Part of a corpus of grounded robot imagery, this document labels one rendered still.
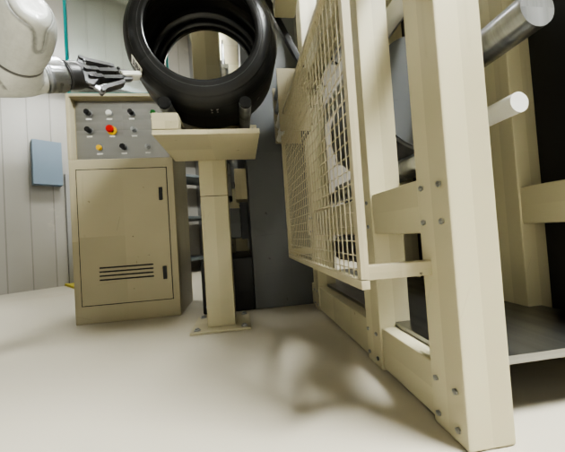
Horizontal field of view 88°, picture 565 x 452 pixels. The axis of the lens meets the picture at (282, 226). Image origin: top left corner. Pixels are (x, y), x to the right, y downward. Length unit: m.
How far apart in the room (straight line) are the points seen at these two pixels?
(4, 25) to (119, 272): 1.27
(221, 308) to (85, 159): 1.16
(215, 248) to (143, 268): 0.54
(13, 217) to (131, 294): 2.43
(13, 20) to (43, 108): 3.55
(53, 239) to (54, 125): 1.28
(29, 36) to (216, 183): 0.84
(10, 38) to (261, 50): 0.72
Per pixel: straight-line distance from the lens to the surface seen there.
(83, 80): 1.09
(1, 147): 4.21
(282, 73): 1.56
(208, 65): 1.64
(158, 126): 1.15
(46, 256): 4.10
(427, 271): 0.68
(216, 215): 1.42
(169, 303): 1.82
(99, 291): 1.91
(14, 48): 0.90
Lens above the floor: 0.42
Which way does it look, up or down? 2 degrees up
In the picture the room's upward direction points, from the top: 4 degrees counter-clockwise
